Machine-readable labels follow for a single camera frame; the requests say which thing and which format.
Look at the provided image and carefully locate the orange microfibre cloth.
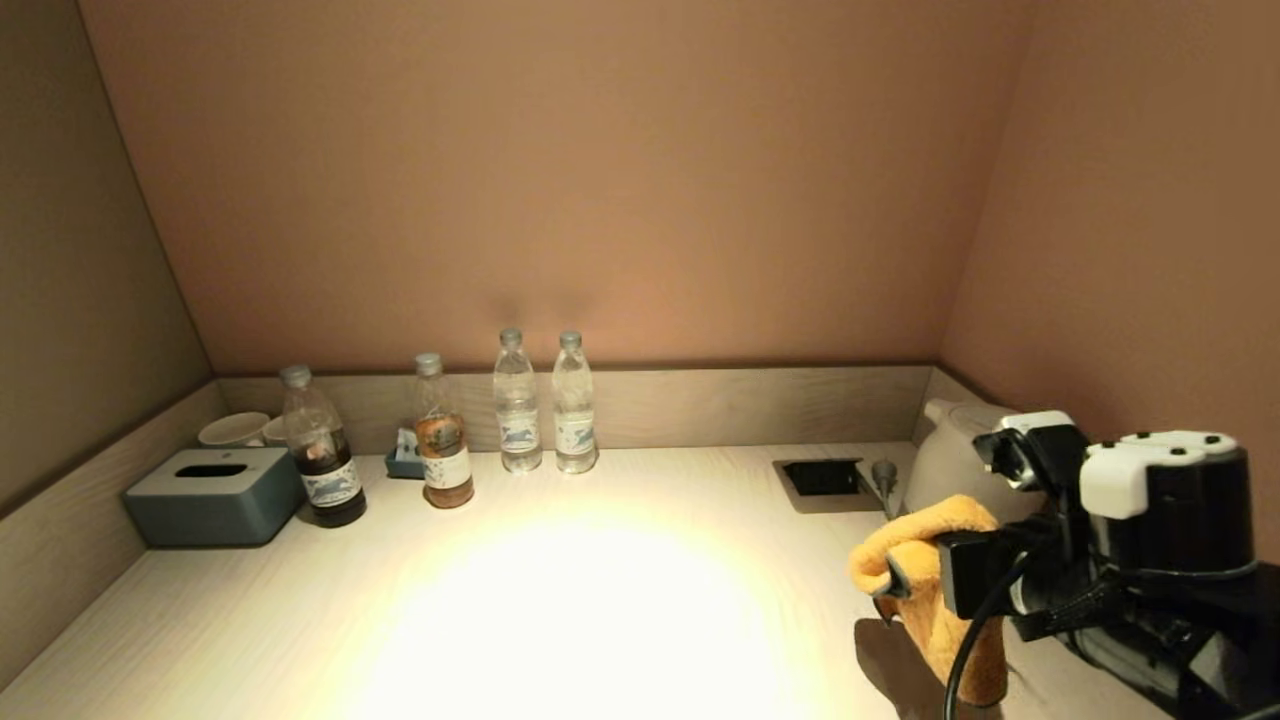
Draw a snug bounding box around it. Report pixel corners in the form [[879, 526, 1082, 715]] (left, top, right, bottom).
[[848, 494, 1010, 709]]

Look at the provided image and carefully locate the white electric kettle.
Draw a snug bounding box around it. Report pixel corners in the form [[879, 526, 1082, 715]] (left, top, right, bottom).
[[902, 399, 1043, 527]]

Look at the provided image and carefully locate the recessed black power socket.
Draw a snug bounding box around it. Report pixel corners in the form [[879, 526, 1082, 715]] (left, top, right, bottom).
[[771, 458, 883, 515]]

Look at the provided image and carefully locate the clear water bottle blue label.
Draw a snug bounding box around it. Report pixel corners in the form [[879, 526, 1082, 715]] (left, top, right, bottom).
[[492, 327, 543, 473], [551, 330, 598, 474]]

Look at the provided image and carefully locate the plastic bottle amber liquid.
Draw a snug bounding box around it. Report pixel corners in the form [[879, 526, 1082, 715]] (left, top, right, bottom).
[[413, 351, 475, 509]]

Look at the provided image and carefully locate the plastic bottle dark liquid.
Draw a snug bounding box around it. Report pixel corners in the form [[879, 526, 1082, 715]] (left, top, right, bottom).
[[279, 364, 367, 528]]

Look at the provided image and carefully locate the blue-grey tissue box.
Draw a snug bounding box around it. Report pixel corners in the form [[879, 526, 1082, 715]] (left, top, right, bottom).
[[122, 446, 306, 547]]

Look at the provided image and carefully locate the thin black cable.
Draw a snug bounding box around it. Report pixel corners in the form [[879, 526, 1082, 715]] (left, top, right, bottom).
[[942, 548, 1037, 720]]

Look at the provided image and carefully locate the grey plug with cable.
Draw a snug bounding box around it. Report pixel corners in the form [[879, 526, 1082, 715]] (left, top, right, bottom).
[[871, 458, 904, 523]]

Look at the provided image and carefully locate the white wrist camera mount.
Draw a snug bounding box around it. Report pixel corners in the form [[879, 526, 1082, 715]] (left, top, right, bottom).
[[1078, 430, 1258, 583]]

